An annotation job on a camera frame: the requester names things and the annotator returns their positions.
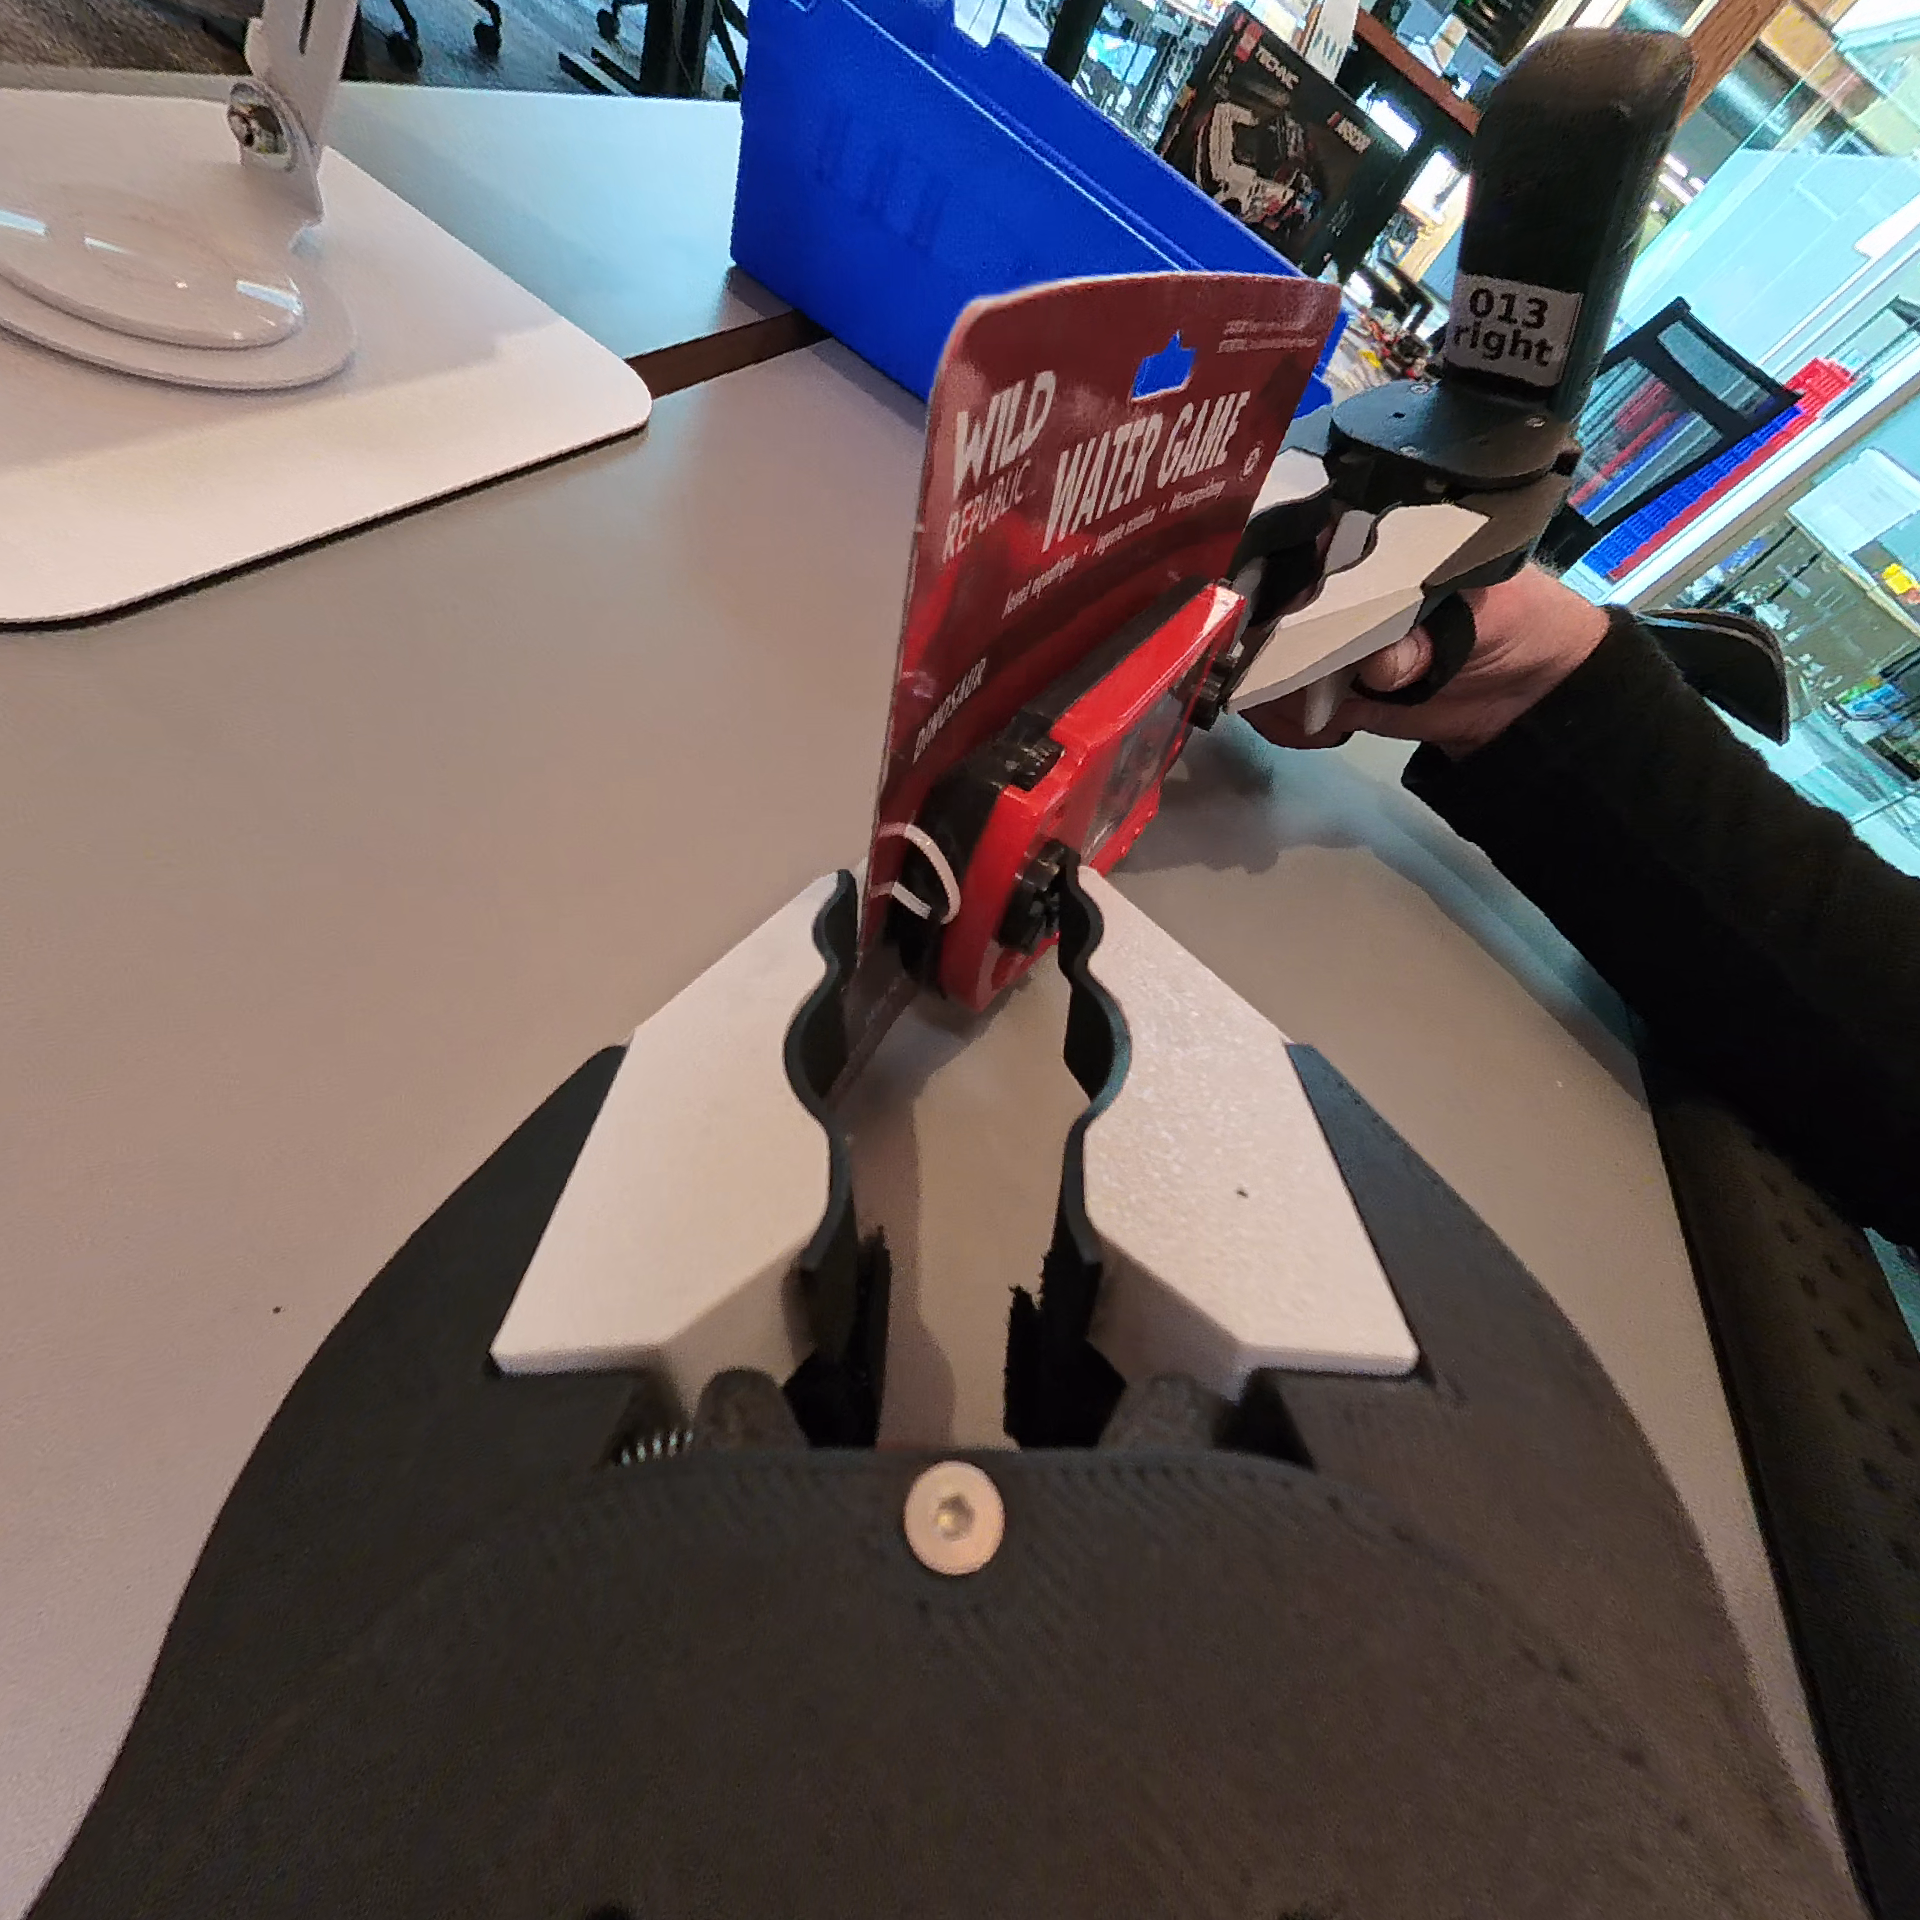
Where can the red handheld toy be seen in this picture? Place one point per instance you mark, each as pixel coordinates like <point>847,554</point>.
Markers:
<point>1079,494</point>

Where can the wooden table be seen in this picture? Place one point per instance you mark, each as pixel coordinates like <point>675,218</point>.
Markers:
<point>1411,69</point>

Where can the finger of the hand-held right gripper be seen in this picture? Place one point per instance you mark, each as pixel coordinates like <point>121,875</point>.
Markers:
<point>1366,600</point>
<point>1292,494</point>

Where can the blue plastic bin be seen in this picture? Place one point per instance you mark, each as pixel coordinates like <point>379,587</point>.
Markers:
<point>932,197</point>

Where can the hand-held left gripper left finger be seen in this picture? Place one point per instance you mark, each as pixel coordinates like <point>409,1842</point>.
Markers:
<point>675,1217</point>

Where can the person's right forearm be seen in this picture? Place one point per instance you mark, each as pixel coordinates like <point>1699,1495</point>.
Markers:
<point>1696,902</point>

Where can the black perforated foam pad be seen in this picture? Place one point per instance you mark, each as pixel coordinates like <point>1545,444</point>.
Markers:
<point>1800,1425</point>

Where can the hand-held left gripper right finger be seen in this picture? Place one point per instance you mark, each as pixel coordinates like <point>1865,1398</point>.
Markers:
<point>1237,1200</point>

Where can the person's right hand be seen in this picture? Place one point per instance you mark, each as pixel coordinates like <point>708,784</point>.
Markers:
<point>1515,662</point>

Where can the black office chair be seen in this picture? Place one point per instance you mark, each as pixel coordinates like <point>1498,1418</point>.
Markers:
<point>1726,662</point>

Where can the toy car box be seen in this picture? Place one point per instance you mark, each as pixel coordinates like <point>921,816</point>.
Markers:
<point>1292,143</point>

